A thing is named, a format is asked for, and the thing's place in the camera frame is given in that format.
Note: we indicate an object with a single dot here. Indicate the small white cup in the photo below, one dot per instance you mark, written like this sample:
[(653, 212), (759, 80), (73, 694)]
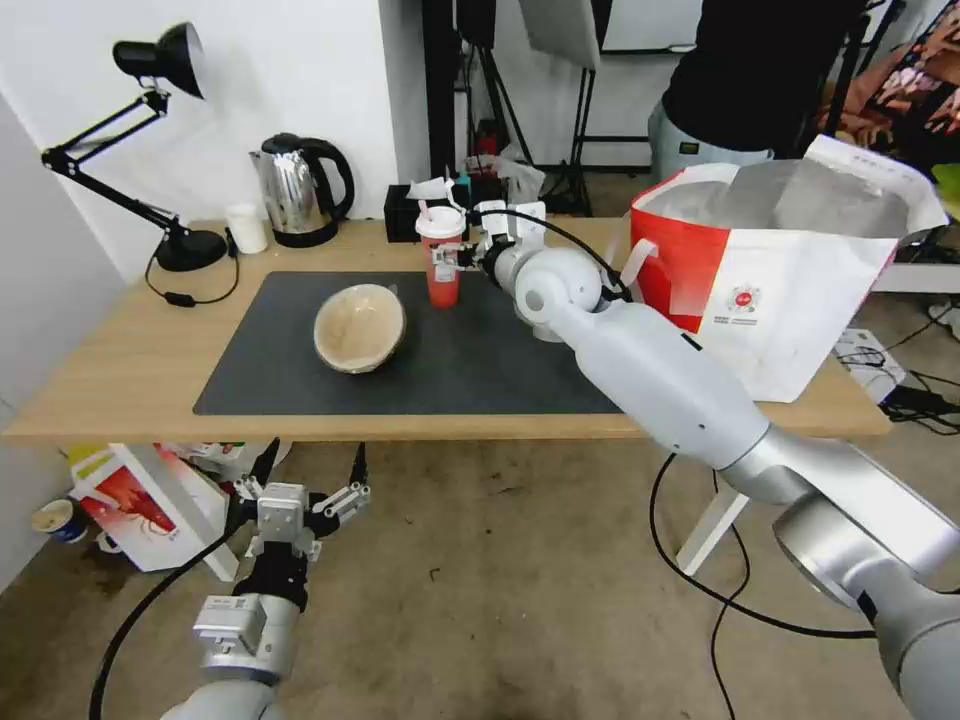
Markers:
[(246, 229)]

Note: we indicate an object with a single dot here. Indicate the red drink cup white lid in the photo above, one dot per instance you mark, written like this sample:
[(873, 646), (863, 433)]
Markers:
[(442, 262)]

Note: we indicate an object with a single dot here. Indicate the white softbox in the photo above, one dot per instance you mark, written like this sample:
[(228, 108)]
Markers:
[(562, 30)]

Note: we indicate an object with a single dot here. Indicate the colourful picture panel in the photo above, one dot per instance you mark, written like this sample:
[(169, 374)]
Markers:
[(911, 90)]

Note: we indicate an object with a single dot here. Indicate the black desk lamp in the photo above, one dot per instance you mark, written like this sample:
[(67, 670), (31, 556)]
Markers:
[(172, 247)]

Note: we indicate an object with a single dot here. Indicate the blue instant noodle cup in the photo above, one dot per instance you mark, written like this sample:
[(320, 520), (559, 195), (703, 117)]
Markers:
[(58, 521)]

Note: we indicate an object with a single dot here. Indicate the black light stand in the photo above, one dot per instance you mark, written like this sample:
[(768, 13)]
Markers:
[(577, 112)]

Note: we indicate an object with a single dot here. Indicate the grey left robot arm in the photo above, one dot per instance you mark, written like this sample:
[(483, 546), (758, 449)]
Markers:
[(234, 645)]

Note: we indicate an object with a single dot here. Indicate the white red carton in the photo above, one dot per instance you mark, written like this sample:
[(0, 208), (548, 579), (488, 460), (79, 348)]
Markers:
[(157, 510)]

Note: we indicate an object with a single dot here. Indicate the white power adapter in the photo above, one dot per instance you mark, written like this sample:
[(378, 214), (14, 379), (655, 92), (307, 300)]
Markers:
[(517, 217)]

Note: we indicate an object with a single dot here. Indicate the white flat box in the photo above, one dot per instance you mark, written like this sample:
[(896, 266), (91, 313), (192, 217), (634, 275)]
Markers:
[(870, 364)]

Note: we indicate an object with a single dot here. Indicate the black box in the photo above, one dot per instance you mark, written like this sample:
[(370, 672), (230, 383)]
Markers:
[(401, 217)]

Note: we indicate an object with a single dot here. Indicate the crumpled white paper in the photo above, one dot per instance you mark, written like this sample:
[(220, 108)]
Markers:
[(435, 191)]

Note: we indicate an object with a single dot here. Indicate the white table leg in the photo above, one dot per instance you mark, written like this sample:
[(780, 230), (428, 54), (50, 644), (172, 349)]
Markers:
[(712, 529)]

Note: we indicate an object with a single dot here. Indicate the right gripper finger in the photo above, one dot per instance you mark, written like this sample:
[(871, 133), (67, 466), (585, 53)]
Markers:
[(445, 271), (454, 250)]

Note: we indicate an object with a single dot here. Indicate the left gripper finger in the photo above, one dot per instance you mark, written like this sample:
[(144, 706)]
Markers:
[(357, 484), (255, 480)]

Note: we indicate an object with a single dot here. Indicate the person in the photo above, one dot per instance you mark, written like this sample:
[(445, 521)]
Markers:
[(735, 90)]

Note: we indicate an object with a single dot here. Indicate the steel electric kettle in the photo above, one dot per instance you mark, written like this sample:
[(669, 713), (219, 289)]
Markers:
[(296, 191)]

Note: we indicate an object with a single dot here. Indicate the beige paper bowl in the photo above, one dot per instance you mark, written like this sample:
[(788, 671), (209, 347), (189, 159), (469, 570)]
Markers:
[(360, 328)]

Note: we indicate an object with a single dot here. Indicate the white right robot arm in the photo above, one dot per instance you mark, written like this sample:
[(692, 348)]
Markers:
[(660, 375)]

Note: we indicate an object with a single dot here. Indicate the black desk mat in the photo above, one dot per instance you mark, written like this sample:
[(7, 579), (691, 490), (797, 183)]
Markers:
[(480, 360)]

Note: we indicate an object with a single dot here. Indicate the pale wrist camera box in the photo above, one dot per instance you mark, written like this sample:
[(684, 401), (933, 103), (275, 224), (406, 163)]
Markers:
[(282, 514)]

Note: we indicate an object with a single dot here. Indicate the black power brick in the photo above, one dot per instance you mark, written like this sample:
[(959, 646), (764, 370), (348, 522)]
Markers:
[(919, 401)]

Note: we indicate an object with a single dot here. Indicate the white red takeout bag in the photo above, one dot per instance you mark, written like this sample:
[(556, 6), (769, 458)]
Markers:
[(780, 300)]

